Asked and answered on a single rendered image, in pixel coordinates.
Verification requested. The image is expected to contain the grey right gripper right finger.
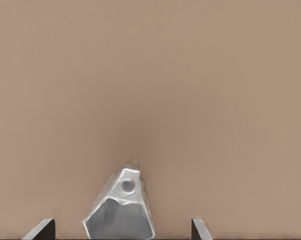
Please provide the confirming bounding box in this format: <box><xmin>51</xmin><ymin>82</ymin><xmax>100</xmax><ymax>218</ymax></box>
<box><xmin>191</xmin><ymin>218</ymin><xmax>213</xmax><ymax>240</ymax></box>

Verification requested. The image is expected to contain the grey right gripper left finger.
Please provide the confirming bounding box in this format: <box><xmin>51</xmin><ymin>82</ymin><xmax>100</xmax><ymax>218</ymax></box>
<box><xmin>22</xmin><ymin>218</ymin><xmax>57</xmax><ymax>240</ymax></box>

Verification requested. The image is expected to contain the silver frame post foot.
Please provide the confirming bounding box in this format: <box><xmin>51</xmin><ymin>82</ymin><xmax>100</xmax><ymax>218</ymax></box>
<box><xmin>82</xmin><ymin>161</ymin><xmax>157</xmax><ymax>240</ymax></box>

